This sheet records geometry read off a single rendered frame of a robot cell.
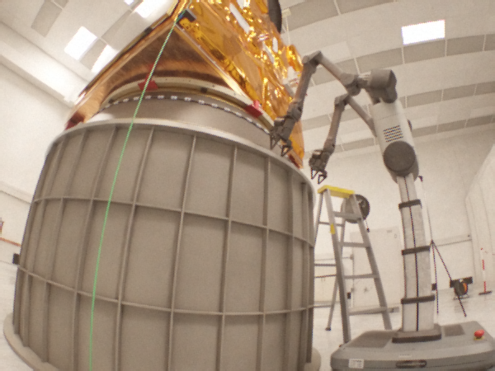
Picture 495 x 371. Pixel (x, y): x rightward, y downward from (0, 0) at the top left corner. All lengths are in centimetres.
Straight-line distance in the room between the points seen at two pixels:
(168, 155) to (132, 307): 64
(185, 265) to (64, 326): 59
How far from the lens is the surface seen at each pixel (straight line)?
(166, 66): 171
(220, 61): 174
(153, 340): 99
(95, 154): 123
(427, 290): 112
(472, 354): 96
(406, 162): 118
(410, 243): 114
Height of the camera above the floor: 51
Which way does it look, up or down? 23 degrees up
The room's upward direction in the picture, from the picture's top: 3 degrees clockwise
